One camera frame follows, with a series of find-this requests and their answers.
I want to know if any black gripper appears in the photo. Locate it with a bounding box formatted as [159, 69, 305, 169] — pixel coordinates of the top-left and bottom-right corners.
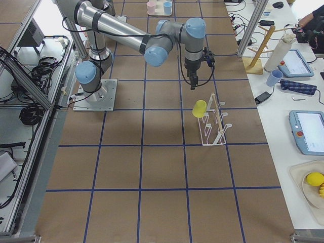
[184, 58, 201, 90]

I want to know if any yellow plastic cup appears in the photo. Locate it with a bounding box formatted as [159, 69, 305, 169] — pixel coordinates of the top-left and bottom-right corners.
[192, 100, 207, 118]

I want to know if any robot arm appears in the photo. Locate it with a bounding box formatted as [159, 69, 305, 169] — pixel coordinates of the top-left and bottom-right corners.
[89, 0, 115, 17]
[54, 1, 206, 98]

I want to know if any blue plastic cup near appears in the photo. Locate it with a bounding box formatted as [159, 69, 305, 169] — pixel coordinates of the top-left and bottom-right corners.
[163, 1, 172, 16]

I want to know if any blue cup on desk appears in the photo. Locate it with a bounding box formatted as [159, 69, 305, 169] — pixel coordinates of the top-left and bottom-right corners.
[266, 70, 284, 87]

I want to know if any pink plastic cup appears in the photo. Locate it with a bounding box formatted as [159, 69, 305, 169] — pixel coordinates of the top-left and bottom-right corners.
[146, 1, 156, 15]

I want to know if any wooden mug tree stand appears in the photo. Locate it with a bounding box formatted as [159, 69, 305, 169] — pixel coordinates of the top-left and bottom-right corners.
[242, 25, 287, 75]

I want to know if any black power adapter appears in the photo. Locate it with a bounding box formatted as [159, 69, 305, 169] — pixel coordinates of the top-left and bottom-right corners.
[254, 92, 272, 105]

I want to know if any cream serving tray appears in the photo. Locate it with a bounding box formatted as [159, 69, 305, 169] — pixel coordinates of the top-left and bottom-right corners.
[150, 0, 173, 16]

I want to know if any beige water bottle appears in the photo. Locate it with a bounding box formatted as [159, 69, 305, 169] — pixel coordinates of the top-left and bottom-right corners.
[264, 33, 296, 72]

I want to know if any blue teach pendant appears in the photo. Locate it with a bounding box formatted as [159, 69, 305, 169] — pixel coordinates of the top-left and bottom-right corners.
[278, 49, 314, 77]
[289, 110, 323, 156]

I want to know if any yellow lemon toy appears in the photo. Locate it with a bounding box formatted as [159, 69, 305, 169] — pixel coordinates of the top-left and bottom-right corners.
[306, 172, 324, 186]

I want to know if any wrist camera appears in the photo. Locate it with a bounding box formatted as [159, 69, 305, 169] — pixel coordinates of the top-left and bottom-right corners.
[201, 47, 215, 68]

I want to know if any white wire cup rack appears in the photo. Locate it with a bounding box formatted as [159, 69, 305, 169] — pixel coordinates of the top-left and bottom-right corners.
[197, 93, 232, 146]

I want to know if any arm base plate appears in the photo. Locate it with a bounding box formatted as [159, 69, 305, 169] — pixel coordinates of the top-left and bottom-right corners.
[73, 79, 118, 112]
[117, 15, 127, 22]

